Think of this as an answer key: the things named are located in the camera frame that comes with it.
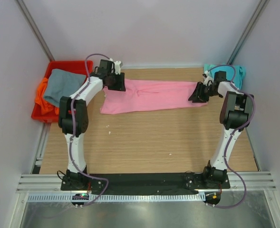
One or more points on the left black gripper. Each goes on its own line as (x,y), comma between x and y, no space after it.
(120,85)

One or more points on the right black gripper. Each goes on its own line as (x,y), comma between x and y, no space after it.
(197,96)

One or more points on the pink t shirt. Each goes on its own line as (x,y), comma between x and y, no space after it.
(149,95)

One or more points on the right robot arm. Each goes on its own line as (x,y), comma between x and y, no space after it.
(236,114)

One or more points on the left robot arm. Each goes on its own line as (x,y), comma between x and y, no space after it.
(73,118)

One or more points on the red plastic bin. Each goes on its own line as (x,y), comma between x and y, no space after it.
(77,67)

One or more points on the teal folded t shirt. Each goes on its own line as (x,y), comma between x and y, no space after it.
(236,73)

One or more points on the grey t shirt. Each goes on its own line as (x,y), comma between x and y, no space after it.
(62,83)

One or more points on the orange t shirt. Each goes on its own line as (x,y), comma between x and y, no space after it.
(45,106)

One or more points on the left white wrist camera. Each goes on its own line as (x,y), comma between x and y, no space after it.
(116,67)

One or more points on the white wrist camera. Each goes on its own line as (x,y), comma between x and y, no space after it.
(207,79)
(116,67)

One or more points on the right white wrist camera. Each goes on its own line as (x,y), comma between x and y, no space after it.
(207,79)

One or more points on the right corner metal post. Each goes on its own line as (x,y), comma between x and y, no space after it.
(261,6)

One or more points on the corner metal post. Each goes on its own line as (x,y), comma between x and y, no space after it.
(261,6)
(34,28)

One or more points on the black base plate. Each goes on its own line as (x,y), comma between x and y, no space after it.
(143,181)

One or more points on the left corner metal post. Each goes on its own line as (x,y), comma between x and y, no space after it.
(34,28)

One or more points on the slotted cable duct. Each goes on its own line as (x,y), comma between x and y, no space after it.
(82,197)

